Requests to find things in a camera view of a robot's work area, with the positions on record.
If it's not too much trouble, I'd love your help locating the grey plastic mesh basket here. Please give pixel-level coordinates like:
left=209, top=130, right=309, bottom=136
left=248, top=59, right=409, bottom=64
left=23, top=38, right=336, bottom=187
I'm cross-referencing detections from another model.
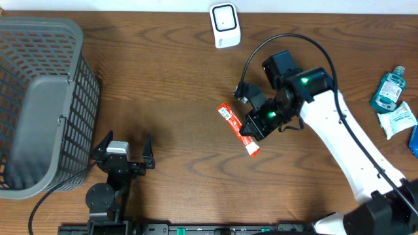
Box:
left=1, top=17, right=100, bottom=200

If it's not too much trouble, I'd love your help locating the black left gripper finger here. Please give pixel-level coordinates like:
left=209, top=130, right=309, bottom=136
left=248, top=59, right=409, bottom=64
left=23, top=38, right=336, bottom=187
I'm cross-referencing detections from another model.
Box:
left=142, top=135, right=155, bottom=169
left=91, top=131, right=113, bottom=161

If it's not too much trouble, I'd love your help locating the blue Oreo cookie pack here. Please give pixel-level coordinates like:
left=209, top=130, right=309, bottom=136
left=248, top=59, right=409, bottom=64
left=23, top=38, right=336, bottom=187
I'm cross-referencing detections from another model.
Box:
left=409, top=126, right=418, bottom=158

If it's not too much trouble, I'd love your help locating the blue mouthwash bottle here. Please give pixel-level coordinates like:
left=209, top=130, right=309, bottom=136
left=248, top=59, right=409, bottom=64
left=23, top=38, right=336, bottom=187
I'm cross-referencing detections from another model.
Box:
left=370, top=66, right=407, bottom=114

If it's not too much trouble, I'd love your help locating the red Nescafe stick sachet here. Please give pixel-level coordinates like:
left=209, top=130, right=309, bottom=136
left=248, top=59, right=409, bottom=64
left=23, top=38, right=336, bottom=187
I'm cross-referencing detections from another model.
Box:
left=217, top=102, right=260, bottom=157

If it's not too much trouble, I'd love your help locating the white wet wipes pack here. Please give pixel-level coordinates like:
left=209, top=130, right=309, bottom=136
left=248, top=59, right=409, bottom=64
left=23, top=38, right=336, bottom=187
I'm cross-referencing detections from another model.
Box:
left=378, top=101, right=417, bottom=140

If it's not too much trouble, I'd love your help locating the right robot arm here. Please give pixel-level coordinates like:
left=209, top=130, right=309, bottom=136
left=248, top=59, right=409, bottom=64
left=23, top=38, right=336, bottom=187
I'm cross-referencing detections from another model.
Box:
left=236, top=50, right=417, bottom=234

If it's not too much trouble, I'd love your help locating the white barcode scanner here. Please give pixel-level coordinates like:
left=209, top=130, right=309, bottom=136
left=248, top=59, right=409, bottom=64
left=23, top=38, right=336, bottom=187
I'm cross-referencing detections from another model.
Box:
left=209, top=3, right=241, bottom=49

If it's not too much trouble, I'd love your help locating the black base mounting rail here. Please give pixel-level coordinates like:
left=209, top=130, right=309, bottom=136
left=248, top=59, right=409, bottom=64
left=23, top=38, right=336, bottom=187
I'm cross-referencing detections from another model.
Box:
left=57, top=223, right=317, bottom=235

